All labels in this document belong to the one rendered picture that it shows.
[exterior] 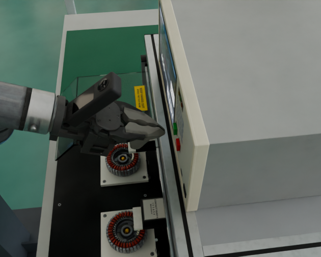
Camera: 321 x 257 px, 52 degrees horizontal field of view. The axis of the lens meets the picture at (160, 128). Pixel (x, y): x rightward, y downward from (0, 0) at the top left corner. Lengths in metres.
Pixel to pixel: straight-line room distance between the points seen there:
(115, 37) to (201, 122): 1.21
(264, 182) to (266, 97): 0.15
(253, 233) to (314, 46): 0.36
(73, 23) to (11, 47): 1.37
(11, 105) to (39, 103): 0.04
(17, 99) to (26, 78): 2.16
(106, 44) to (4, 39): 1.73
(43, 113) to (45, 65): 2.24
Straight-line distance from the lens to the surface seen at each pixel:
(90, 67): 1.50
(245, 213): 0.65
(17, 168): 2.19
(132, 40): 1.63
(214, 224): 0.63
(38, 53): 2.95
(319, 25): 0.75
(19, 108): 0.57
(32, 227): 1.94
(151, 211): 0.85
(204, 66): 0.58
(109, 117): 0.60
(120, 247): 0.93
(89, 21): 1.79
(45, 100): 0.58
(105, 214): 1.01
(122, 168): 1.04
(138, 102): 0.87
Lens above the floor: 1.69
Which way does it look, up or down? 50 degrees down
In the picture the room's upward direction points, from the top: straight up
